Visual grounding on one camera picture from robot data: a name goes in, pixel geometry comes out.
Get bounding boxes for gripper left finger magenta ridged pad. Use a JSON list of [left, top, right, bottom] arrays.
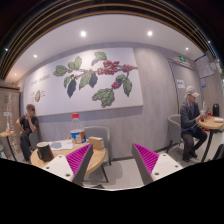
[[43, 144, 93, 186]]

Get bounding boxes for gripper right finger magenta ridged pad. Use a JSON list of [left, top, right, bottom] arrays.
[[132, 143, 182, 185]]

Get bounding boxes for clear water bottle red cap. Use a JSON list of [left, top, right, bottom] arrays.
[[70, 113, 86, 144]]

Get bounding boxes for round wooden table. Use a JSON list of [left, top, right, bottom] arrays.
[[199, 116, 224, 162], [31, 143, 106, 175]]

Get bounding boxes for white paper with grey print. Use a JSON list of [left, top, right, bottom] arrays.
[[49, 139, 73, 151]]

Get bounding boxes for black mug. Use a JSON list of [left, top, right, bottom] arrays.
[[37, 142, 54, 162]]

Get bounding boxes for small cardboard box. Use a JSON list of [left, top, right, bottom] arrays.
[[88, 136, 104, 150]]

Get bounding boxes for grey armchair right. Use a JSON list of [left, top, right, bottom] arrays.
[[165, 114, 201, 155]]

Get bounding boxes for grey armchair behind table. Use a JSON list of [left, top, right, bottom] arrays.
[[82, 125, 113, 166]]

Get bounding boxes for seated man with white cap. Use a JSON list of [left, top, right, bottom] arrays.
[[180, 86, 207, 162]]

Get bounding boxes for grey chair left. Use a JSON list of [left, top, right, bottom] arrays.
[[29, 130, 40, 151]]

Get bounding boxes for seated person in black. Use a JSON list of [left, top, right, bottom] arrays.
[[16, 104, 38, 163]]

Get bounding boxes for round wooden table right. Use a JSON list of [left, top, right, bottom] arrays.
[[199, 116, 224, 162]]

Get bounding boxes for small round table left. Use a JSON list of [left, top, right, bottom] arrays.
[[0, 131, 17, 161]]

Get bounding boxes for black thermos bottle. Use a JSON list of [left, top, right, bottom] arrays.
[[212, 103, 220, 117]]

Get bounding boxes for grey door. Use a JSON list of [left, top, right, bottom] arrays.
[[168, 59, 202, 115]]

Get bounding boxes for notice board with papers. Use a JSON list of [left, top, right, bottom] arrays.
[[195, 55, 216, 78]]

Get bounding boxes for coffee plant wall mural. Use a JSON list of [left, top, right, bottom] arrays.
[[23, 48, 143, 116]]

